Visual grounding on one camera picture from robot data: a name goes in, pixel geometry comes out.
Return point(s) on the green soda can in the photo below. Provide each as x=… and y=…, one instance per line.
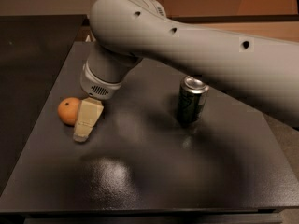
x=191, y=99

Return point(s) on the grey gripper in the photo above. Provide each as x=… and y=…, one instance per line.
x=97, y=85

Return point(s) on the orange fruit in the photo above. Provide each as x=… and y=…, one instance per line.
x=68, y=110

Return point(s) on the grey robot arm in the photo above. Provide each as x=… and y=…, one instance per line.
x=258, y=71

